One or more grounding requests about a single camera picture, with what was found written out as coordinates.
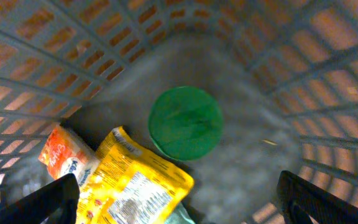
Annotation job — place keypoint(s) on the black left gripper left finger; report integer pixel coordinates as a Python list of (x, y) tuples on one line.
[(62, 194)]

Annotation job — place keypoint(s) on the grey plastic mesh basket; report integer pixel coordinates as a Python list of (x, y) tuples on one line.
[(285, 74)]

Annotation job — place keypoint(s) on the green lid jar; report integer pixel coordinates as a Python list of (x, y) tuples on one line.
[(185, 123)]

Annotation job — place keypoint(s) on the orange white snack packet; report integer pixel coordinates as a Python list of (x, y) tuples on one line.
[(66, 153)]

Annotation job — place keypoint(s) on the mint green tissue packet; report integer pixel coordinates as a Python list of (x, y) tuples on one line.
[(179, 216)]

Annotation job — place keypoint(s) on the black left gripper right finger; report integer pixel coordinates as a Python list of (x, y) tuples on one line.
[(303, 202)]

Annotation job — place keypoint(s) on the yellow snack packet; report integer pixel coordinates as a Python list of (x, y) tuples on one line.
[(132, 185)]

